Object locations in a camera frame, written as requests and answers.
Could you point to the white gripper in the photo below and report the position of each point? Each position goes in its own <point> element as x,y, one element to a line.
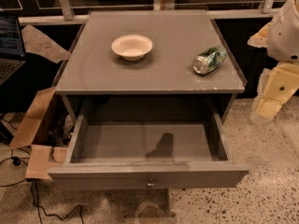
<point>285,36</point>

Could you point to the green soda can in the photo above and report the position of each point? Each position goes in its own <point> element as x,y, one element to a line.
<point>209,60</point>

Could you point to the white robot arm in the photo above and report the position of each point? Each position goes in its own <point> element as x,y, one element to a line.
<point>275,89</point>

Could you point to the round metal drawer knob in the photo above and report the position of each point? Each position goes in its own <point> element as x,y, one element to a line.
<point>150,184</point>

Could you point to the open grey top drawer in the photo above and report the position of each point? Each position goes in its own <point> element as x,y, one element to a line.
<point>113,153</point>

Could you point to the white paper bowl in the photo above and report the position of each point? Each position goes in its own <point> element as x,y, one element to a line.
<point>132,47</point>

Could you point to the grey wooden nightstand cabinet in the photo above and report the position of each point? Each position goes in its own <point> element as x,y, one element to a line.
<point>177,37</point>

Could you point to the brown cardboard sheet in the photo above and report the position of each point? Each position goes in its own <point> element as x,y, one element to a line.
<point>38,43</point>

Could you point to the brown cardboard box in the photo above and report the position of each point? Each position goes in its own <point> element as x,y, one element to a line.
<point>33,132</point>

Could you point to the open laptop computer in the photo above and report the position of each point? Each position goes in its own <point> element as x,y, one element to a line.
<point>12,51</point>

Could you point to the white metal railing frame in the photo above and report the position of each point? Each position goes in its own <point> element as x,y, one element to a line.
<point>76,11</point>

